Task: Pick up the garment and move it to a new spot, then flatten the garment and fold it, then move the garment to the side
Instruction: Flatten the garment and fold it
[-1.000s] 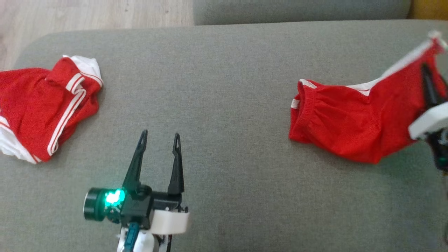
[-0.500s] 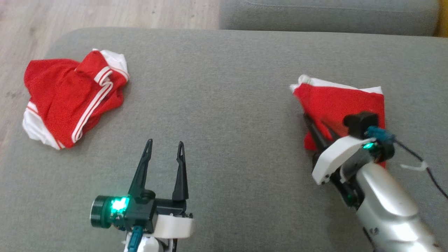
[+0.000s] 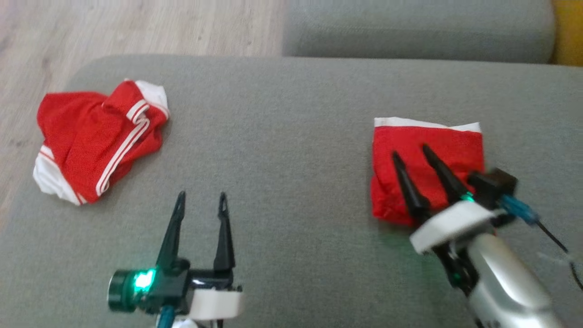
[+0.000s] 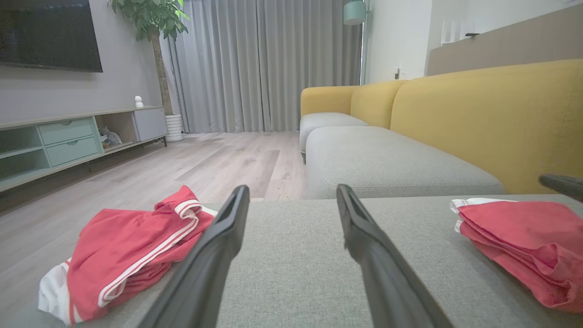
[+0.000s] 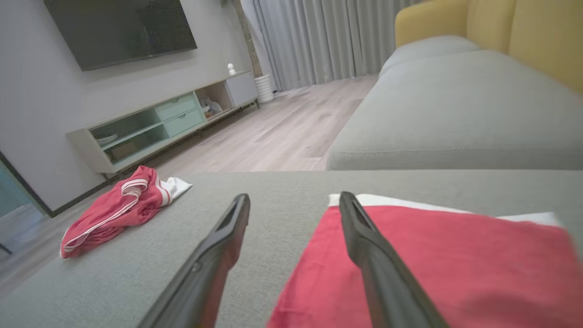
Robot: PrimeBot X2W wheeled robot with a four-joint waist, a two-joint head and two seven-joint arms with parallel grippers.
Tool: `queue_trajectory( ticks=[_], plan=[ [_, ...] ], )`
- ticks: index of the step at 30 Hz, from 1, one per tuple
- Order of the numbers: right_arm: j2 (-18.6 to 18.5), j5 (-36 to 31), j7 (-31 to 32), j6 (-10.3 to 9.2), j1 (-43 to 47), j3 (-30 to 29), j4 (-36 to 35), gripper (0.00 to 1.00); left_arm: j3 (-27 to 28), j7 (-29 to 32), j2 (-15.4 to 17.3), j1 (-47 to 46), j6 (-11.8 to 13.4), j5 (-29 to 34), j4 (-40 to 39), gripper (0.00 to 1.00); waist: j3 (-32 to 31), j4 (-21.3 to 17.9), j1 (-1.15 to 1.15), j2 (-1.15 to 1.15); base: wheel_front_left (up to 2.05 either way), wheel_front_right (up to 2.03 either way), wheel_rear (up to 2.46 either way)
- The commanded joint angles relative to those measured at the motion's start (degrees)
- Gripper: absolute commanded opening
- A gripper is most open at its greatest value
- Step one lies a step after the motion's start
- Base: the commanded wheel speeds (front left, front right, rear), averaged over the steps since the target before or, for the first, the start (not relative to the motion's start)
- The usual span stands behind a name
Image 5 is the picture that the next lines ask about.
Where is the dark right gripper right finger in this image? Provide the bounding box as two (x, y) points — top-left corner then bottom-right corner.
(339, 191), (450, 328)

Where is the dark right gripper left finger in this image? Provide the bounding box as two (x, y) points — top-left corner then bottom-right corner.
(137, 194), (251, 328)

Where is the red white sports shirt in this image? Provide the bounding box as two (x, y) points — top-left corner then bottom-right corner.
(59, 165), (193, 259)

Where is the large grey sofa ottoman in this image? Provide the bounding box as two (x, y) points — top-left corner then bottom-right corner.
(0, 170), (583, 328)

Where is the brown box in cabinet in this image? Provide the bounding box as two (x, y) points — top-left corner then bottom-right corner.
(111, 141), (139, 161)

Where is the beige green TV cabinet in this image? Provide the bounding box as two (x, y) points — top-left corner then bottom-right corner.
(66, 70), (260, 174)

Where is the small toy in cabinet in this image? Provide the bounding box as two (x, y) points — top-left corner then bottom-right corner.
(200, 98), (223, 117)

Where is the grey sofa seat cushion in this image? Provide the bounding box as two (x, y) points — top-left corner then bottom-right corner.
(326, 36), (583, 171)

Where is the white ribbed plant pot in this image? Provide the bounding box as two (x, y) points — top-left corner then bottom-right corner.
(254, 74), (275, 103)

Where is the black framed glass door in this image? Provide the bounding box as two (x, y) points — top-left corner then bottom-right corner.
(0, 150), (53, 256)

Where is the grey pleated curtain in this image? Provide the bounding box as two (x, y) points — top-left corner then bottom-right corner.
(241, 0), (422, 92)

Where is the yellow sofa backrest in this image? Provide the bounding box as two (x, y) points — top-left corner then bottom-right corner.
(394, 0), (583, 94)

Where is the black wall television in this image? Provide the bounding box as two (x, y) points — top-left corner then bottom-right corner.
(43, 0), (198, 72)

